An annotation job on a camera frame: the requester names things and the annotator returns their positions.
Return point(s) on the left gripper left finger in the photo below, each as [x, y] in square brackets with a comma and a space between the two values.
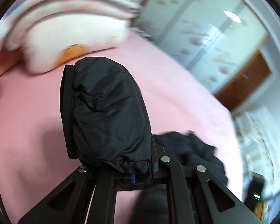
[133, 179]

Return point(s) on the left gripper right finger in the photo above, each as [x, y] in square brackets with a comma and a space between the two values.
[157, 152]

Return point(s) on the black puffer jacket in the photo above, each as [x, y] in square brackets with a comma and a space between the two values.
[105, 121]

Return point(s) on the pink bed sheet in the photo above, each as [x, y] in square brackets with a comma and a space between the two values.
[33, 156]

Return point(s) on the white lace covered furniture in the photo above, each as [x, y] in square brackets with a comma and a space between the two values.
[259, 143]

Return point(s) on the brown wooden door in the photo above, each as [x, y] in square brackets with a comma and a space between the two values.
[244, 82]

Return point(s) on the floral sliding wardrobe doors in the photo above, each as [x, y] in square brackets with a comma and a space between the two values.
[212, 39]

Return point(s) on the pink cartoon pillow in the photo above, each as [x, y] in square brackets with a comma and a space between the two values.
[50, 42]

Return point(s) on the folded striped pink quilt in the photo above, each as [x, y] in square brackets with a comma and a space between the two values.
[24, 13]

